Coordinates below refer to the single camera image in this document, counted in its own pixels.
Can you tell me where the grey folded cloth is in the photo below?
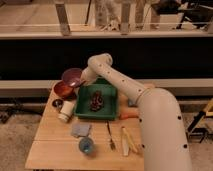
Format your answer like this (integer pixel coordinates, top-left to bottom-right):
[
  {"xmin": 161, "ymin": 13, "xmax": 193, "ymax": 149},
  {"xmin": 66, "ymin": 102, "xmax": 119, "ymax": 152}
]
[{"xmin": 71, "ymin": 123, "xmax": 91, "ymax": 138}]

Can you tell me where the orange carrot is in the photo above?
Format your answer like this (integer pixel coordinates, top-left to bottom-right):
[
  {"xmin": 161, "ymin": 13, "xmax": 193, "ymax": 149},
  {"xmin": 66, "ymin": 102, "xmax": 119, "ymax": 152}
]
[{"xmin": 119, "ymin": 114, "xmax": 138, "ymax": 120}]

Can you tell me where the red-brown bowl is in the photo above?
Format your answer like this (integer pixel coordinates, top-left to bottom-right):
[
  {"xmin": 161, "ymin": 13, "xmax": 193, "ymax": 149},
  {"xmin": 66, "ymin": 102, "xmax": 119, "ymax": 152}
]
[{"xmin": 53, "ymin": 81, "xmax": 74, "ymax": 99}]

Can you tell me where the purple bowl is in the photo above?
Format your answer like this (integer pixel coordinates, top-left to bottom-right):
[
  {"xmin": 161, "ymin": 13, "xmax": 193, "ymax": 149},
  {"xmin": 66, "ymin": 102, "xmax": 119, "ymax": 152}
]
[{"xmin": 61, "ymin": 68, "xmax": 82, "ymax": 87}]

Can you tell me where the yellow black cart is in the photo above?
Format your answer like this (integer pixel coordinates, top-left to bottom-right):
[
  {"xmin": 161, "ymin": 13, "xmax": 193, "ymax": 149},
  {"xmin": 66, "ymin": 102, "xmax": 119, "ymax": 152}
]
[{"xmin": 186, "ymin": 98, "xmax": 213, "ymax": 142}]

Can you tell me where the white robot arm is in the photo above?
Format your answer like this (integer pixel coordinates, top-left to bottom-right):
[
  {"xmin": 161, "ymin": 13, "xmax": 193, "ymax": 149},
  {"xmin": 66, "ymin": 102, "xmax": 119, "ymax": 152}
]
[{"xmin": 81, "ymin": 53, "xmax": 192, "ymax": 171}]

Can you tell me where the green plastic tray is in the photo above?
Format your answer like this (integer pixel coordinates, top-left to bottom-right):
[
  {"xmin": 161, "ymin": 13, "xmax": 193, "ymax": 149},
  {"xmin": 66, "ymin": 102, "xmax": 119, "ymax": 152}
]
[{"xmin": 74, "ymin": 78, "xmax": 118, "ymax": 120}]

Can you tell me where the dark grape bunch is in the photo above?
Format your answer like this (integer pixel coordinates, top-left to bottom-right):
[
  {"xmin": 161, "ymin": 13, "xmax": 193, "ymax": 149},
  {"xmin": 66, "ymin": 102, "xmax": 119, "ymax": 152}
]
[{"xmin": 90, "ymin": 91, "xmax": 104, "ymax": 112}]

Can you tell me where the white tipped cup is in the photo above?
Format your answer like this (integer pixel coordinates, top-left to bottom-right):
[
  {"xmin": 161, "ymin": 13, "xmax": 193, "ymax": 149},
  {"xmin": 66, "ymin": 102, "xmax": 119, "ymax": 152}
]
[{"xmin": 58, "ymin": 101, "xmax": 75, "ymax": 123}]

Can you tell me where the metal fork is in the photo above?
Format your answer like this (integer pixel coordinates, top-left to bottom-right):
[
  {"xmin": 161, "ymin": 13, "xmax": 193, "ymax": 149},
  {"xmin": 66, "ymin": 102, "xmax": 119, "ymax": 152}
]
[{"xmin": 106, "ymin": 121, "xmax": 116, "ymax": 150}]

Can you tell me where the blue glass cup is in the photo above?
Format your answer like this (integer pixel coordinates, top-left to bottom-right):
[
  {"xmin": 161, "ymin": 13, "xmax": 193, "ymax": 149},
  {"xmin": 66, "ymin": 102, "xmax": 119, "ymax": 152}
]
[{"xmin": 79, "ymin": 137, "xmax": 94, "ymax": 155}]

